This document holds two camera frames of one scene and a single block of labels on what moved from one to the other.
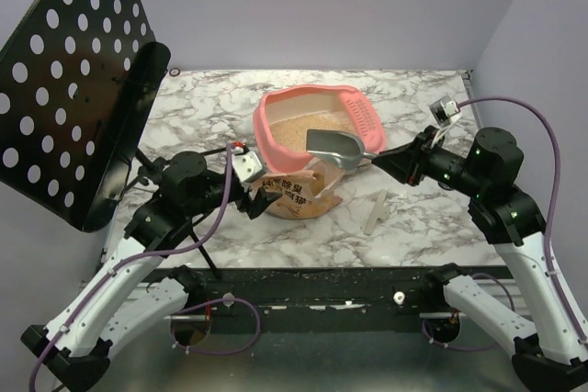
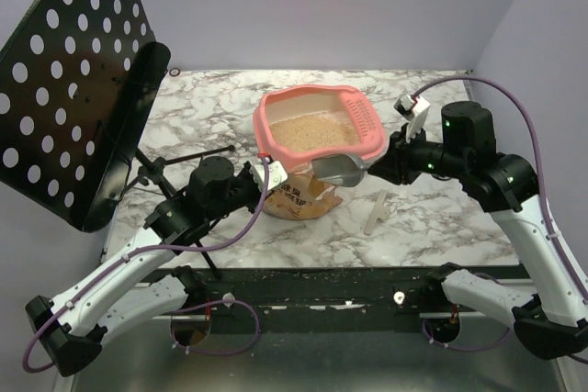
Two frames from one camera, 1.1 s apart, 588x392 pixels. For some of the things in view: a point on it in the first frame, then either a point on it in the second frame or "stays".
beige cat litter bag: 305,193 stays
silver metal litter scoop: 343,149 -> 344,170
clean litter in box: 289,136 stays
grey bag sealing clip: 378,211 stays
